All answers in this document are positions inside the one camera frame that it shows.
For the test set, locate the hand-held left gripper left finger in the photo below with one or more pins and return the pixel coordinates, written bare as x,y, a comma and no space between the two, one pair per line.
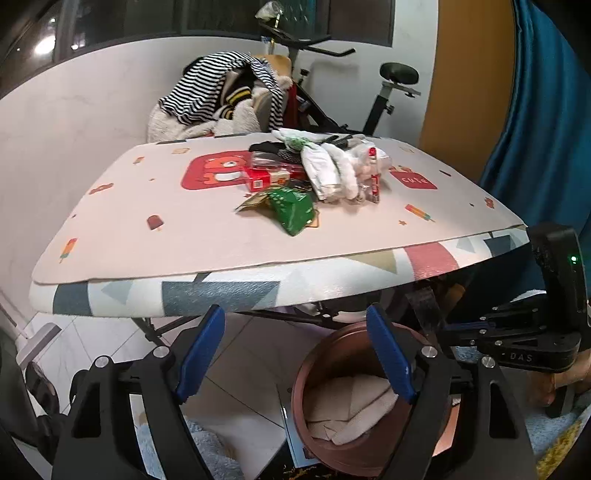
203,350

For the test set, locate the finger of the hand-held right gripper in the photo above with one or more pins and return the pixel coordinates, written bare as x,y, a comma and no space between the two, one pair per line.
517,311
471,337

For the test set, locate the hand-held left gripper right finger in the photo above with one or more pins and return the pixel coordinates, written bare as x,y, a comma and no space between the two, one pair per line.
390,355

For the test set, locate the beige knit cloth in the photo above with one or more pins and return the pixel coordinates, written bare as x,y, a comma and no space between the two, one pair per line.
351,406

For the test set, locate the brown round bin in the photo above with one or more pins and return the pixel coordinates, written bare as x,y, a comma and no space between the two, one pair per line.
323,457

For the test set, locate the gold foil wrapper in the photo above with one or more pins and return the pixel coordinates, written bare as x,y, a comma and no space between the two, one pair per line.
251,202

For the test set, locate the green snack packet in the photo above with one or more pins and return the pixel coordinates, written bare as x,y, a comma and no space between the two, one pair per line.
291,212

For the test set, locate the red white stick packet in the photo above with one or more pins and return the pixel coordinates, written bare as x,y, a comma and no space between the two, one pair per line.
373,175

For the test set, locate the dark ribbed cloth piece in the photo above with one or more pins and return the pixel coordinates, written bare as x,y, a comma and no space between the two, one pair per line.
339,141

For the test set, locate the white green printed cloth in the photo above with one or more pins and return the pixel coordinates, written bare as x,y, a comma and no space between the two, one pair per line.
295,136

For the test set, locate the person's right hand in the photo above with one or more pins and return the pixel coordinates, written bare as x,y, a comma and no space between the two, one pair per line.
540,390

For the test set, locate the table with cartoon cover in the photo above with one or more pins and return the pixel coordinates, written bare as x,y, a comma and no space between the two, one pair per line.
221,295

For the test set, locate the blue fluffy rug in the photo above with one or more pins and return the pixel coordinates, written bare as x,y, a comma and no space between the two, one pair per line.
212,452

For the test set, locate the yellow patterned rug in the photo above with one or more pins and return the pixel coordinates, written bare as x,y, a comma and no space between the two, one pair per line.
563,443

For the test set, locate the blue curtain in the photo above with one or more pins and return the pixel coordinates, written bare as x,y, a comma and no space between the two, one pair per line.
545,115

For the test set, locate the red cardboard box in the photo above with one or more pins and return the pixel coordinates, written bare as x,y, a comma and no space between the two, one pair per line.
263,177

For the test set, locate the clear packet with pink card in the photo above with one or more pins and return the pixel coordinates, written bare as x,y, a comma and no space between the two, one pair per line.
270,159

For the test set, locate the black dotted glove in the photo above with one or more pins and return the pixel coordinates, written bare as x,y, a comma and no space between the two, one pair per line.
268,146

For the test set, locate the white fluffy coat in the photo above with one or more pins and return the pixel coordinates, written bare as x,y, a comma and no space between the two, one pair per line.
240,117

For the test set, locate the padded chair back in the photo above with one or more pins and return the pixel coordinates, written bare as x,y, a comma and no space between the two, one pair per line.
262,113

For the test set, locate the black yellow striped jumper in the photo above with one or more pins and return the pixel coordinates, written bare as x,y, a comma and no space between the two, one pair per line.
233,97

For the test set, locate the black white striped shirt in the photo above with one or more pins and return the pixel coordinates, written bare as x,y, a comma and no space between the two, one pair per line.
194,92

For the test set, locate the red scarf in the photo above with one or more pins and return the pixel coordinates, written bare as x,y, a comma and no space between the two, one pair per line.
292,101

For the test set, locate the black exercise bike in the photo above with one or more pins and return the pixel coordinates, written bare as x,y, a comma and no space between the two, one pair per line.
399,74

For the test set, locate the tan wooden board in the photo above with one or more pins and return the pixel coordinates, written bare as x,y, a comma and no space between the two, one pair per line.
279,64

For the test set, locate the dark framed window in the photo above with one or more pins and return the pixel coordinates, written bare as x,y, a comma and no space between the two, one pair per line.
138,18

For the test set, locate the white plastic bag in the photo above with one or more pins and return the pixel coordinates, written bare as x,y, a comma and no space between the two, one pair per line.
268,10

